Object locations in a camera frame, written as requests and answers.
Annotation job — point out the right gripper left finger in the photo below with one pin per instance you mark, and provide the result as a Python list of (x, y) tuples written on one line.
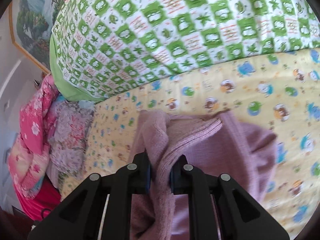
[(100, 207)]

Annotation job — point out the purple knit sweater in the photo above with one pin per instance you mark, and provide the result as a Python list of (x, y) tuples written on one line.
[(215, 144)]

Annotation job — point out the green white checkered quilt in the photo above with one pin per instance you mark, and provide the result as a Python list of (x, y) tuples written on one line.
[(100, 48)]

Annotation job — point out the gold framed landscape painting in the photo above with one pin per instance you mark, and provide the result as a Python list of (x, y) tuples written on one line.
[(31, 23)]

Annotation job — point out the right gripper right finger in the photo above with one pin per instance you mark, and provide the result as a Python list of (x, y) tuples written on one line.
[(219, 208)]

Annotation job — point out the pink floral blanket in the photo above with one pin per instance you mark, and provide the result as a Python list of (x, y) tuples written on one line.
[(29, 157)]

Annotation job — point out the yellow cartoon animal bedsheet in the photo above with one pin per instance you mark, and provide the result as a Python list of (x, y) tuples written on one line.
[(256, 119)]

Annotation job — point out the pastel floral pillow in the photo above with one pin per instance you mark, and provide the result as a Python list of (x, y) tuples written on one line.
[(69, 140)]

